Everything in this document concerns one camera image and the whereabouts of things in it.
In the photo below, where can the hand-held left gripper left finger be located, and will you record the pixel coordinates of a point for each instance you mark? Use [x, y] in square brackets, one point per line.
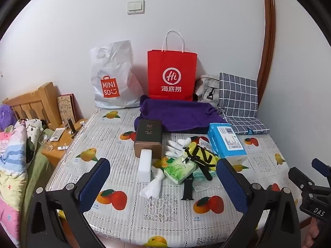
[93, 184]

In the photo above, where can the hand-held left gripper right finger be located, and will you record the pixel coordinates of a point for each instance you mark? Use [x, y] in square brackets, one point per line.
[232, 186]

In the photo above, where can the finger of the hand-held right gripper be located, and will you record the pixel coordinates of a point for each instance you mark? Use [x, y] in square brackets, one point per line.
[317, 163]
[297, 176]

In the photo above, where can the teal face mask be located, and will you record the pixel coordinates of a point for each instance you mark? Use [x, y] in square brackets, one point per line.
[204, 182]

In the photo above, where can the clear plastic packet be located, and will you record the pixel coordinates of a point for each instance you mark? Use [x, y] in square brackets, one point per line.
[204, 143]

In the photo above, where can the white foam block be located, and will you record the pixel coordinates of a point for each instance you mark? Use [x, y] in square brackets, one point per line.
[145, 165]

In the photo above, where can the green tissue pack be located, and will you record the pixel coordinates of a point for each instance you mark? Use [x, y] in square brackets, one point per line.
[179, 169]

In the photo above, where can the white tissue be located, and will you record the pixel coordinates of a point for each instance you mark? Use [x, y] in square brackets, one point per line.
[153, 183]

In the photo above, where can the white glove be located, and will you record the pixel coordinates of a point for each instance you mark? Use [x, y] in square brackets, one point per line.
[175, 147]

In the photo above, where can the wooden nightstand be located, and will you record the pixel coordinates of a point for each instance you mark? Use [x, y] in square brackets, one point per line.
[60, 155]

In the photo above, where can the blue tissue pack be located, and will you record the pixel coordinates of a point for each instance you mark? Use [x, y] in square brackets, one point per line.
[226, 140]

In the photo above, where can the small black object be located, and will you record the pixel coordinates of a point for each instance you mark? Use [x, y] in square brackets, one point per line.
[72, 127]

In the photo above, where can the clear glass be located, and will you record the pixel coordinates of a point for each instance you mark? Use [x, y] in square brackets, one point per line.
[44, 140]

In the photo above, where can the dark box with gold end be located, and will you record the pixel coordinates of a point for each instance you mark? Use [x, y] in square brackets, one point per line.
[148, 137]

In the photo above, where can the patterned book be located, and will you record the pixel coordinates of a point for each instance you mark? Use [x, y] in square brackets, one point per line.
[66, 107]

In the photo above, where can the colourful patterned bedding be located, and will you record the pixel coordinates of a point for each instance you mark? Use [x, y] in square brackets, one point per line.
[13, 160]

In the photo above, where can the grey checked cloth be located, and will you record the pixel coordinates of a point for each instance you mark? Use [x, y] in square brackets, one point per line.
[239, 100]

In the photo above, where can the purple towel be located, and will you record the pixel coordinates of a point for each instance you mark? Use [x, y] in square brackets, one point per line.
[178, 116]

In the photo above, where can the wooden headboard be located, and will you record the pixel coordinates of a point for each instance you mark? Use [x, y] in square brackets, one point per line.
[33, 103]

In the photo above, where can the beige backpack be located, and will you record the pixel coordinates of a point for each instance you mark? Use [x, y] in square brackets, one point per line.
[205, 87]

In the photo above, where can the white plastic shopping bag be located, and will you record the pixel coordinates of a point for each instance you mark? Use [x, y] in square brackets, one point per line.
[113, 77]

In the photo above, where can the purple plush toy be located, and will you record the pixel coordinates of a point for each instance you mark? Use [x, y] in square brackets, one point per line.
[6, 116]

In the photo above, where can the red paper bag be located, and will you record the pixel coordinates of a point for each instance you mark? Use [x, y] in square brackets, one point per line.
[172, 75]

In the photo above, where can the wooden door frame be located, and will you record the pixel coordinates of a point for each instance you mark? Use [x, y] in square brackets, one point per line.
[267, 31]

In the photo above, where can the white wall light switch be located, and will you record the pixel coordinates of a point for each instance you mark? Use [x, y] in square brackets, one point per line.
[135, 7]

